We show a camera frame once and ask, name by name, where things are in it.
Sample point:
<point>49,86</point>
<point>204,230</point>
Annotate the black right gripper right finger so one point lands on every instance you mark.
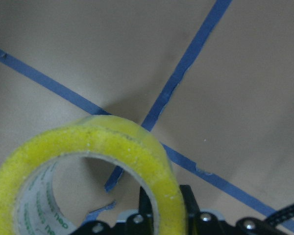
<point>200,222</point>

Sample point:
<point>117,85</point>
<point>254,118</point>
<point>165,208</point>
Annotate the yellow tape roll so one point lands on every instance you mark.
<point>27,204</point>

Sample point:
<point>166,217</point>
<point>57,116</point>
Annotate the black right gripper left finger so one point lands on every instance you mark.
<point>137,221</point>

